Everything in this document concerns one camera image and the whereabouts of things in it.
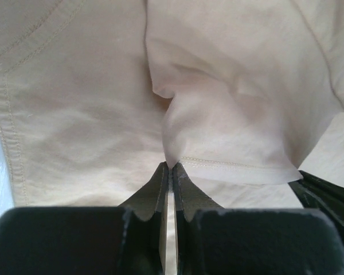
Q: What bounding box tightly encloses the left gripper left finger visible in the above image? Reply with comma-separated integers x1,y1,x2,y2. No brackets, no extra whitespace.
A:
0,163,169,274

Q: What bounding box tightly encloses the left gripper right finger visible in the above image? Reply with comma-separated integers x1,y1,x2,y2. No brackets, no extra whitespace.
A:
171,164,344,274

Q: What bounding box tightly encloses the beige t shirt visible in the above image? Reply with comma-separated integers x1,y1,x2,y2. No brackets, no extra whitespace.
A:
0,1,344,207

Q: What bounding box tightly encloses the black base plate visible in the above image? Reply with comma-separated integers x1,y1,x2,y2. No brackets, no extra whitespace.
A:
288,171,344,243

